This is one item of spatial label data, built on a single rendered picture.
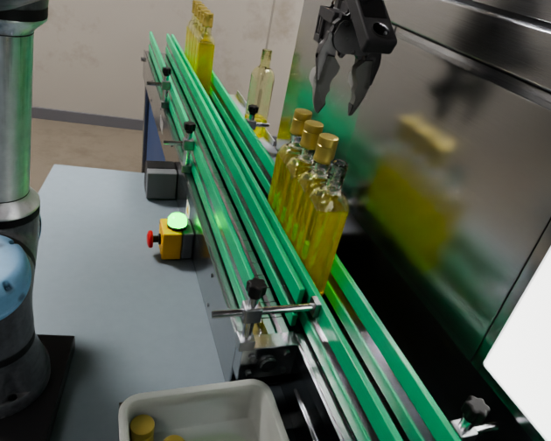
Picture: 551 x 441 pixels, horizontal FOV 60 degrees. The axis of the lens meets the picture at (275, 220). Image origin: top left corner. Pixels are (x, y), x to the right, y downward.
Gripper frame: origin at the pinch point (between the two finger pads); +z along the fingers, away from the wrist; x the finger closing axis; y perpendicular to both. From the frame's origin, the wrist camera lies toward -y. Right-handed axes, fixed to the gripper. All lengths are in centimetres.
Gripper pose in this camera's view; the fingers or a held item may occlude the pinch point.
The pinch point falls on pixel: (337, 108)
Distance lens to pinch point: 79.7
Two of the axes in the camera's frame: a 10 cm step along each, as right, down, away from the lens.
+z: -1.7, 8.4, 5.1
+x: -9.5, 0.0, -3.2
